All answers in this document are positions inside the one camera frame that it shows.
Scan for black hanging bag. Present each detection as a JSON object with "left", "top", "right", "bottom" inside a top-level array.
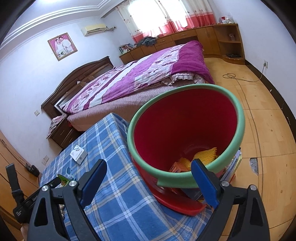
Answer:
[{"left": 25, "top": 163, "right": 40, "bottom": 176}]

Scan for blue plaid blanket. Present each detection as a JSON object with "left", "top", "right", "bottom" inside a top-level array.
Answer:
[{"left": 39, "top": 113, "right": 215, "bottom": 241}]

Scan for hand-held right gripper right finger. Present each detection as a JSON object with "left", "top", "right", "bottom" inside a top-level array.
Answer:
[{"left": 191, "top": 158, "right": 271, "bottom": 241}]

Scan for dark wooden nightstand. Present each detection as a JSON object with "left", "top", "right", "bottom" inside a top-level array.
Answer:
[{"left": 50, "top": 118, "right": 81, "bottom": 150}]

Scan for framed wall picture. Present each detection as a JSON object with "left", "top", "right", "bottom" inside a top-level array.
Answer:
[{"left": 47, "top": 32, "right": 78, "bottom": 61}]

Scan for green and orange snack packet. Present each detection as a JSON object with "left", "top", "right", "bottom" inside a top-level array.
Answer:
[{"left": 57, "top": 174, "right": 77, "bottom": 187}]

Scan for small toiletry containers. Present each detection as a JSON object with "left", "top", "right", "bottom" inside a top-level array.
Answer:
[{"left": 218, "top": 15, "right": 235, "bottom": 24}]

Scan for row of books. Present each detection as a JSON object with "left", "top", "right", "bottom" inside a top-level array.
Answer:
[{"left": 119, "top": 43, "right": 137, "bottom": 54}]

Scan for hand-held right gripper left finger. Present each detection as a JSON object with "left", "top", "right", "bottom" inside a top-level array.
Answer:
[{"left": 27, "top": 159, "right": 108, "bottom": 241}]

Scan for red bin with green rim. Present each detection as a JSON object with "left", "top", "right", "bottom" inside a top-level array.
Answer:
[{"left": 127, "top": 84, "right": 245, "bottom": 216}]

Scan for grey floor cable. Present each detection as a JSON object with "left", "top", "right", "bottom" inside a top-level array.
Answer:
[{"left": 222, "top": 66, "right": 266, "bottom": 82}]

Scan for orange cardboard box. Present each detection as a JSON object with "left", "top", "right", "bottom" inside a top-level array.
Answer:
[{"left": 168, "top": 162, "right": 188, "bottom": 173}]

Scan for dark wooden headboard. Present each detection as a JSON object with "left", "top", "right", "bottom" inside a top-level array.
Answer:
[{"left": 41, "top": 56, "right": 115, "bottom": 120}]

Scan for bed with purple cover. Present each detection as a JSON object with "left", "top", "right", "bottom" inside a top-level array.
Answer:
[{"left": 53, "top": 40, "right": 215, "bottom": 132}]

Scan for white and green cardboard box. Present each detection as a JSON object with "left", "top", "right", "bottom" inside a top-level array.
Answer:
[{"left": 70, "top": 145, "right": 88, "bottom": 165}]

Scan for pink floral cloth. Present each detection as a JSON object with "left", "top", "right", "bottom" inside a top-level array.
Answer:
[{"left": 46, "top": 115, "right": 67, "bottom": 139}]

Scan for long light wooden cabinet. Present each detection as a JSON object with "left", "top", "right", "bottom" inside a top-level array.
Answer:
[{"left": 119, "top": 23, "right": 245, "bottom": 65}]

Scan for wall air conditioner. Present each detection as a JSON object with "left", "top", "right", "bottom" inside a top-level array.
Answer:
[{"left": 80, "top": 23, "right": 109, "bottom": 37}]

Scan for stack of paper booklets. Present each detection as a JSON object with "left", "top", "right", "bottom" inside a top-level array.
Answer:
[{"left": 220, "top": 147, "right": 243, "bottom": 186}]

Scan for grey crumpled clothes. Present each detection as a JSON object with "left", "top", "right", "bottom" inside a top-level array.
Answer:
[{"left": 135, "top": 36, "right": 158, "bottom": 47}]

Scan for yellow foam fruit net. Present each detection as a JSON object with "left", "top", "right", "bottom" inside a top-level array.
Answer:
[
  {"left": 194, "top": 147, "right": 218, "bottom": 165},
  {"left": 178, "top": 158, "right": 193, "bottom": 171}
]

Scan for floral curtain with red hem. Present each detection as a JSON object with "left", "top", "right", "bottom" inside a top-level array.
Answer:
[{"left": 116, "top": 0, "right": 216, "bottom": 43}]

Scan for purple floral quilt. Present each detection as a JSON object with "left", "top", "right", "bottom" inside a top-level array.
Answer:
[{"left": 61, "top": 40, "right": 215, "bottom": 114}]

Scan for light wooden wardrobe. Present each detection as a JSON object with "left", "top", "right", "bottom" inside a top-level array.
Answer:
[{"left": 0, "top": 130, "right": 44, "bottom": 241}]

